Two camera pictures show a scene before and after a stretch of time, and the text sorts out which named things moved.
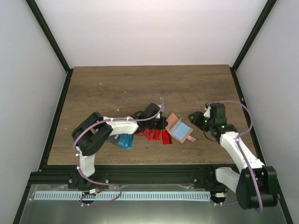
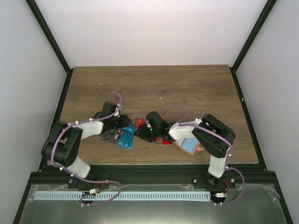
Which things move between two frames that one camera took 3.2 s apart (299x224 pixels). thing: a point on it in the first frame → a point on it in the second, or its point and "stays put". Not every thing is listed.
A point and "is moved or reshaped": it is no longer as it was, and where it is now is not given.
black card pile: [114, 138] stays put
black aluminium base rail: [128, 174] stays put
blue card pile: [126, 140] stays put
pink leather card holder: [178, 130] is moved or reshaped
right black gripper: [196, 120] → [142, 134]
